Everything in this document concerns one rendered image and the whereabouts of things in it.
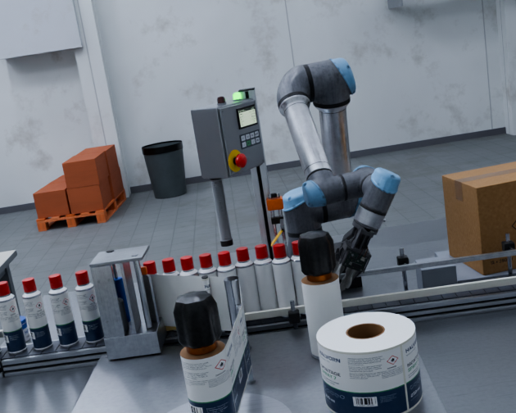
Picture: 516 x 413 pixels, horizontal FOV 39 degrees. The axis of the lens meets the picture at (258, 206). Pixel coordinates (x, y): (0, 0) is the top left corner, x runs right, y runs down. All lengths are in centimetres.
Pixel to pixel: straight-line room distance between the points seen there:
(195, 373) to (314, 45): 795
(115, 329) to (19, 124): 760
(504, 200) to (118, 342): 117
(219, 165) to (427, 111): 769
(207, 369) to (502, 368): 71
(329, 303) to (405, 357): 30
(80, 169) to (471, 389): 653
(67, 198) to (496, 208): 624
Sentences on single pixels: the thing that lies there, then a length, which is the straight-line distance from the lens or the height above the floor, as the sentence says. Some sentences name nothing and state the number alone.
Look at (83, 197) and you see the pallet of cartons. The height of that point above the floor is 29.
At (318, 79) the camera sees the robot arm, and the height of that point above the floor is 149.
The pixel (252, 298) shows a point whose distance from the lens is 202.
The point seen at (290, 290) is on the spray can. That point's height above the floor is 96.
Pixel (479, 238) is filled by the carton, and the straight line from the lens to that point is 226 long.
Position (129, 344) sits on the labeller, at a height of 92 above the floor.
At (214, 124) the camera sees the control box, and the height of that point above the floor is 143.
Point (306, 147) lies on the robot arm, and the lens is 207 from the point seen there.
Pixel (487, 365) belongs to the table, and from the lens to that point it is 179.
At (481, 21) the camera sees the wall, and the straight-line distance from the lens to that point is 971.
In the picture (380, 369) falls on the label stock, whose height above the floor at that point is 99.
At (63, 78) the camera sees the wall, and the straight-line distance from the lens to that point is 928.
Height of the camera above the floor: 163
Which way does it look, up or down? 13 degrees down
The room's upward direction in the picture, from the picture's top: 9 degrees counter-clockwise
